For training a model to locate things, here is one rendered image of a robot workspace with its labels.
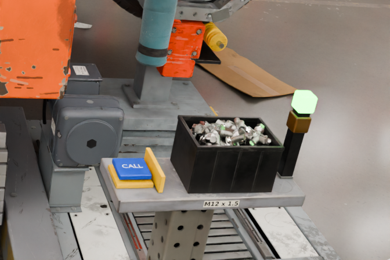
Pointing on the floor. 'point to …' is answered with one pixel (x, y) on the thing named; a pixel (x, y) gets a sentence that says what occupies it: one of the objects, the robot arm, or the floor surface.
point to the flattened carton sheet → (246, 75)
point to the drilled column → (179, 235)
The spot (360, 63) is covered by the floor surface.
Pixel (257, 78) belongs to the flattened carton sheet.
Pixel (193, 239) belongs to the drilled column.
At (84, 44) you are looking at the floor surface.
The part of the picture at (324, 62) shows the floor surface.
